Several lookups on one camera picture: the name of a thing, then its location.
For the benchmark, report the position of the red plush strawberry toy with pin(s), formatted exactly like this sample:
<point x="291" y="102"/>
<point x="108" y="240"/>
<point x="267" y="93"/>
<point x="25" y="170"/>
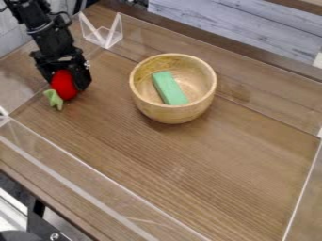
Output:
<point x="61" y="90"/>

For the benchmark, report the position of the light wooden bowl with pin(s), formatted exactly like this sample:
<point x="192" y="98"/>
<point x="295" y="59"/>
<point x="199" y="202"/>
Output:
<point x="194" y="75"/>

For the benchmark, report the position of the clear acrylic corner bracket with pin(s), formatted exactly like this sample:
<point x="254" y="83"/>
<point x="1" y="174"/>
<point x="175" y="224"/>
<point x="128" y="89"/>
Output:
<point x="103" y="37"/>

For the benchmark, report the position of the black metal table leg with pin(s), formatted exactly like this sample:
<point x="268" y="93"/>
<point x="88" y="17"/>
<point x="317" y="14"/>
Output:
<point x="39" y="208"/>

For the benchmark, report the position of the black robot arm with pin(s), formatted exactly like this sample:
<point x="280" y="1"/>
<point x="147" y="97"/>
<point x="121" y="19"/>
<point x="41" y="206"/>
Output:
<point x="33" y="12"/>

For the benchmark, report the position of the clear acrylic table barrier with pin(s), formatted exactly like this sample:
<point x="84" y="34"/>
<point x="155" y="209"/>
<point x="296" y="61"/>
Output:
<point x="234" y="176"/>

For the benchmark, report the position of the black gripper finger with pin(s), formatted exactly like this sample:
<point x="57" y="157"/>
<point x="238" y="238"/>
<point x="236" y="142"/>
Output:
<point x="81" y="75"/>
<point x="47" y="71"/>

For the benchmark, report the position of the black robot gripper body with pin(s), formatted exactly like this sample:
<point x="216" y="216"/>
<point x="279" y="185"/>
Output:
<point x="56" y="53"/>

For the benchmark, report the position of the green rectangular block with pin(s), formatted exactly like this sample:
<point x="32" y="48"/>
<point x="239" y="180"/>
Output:
<point x="168" y="89"/>

